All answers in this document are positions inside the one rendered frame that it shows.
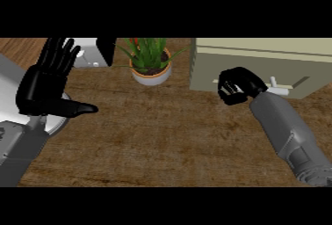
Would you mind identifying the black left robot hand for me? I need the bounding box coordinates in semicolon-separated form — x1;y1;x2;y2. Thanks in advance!
14;37;100;118

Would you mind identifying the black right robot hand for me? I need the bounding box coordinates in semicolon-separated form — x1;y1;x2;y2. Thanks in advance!
216;66;270;106

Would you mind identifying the beige wooden cabinet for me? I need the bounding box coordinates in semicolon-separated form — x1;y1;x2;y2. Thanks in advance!
187;37;332;100

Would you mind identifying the pale grey flat appliance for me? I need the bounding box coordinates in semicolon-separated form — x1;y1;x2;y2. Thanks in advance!
0;53;48;124

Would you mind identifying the pale round disc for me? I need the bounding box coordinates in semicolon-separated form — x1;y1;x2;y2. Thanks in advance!
41;91;70;138

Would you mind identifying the white appliance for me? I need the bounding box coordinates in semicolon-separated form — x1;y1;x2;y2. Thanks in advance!
69;37;110;69

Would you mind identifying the black flat panel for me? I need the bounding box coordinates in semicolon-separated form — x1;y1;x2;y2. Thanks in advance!
94;37;118;68

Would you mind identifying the green plant in white pot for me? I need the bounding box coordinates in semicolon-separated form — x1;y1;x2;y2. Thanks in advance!
112;37;191;87

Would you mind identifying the white drawer handle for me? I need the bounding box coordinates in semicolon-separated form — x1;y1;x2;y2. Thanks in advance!
210;76;290;97

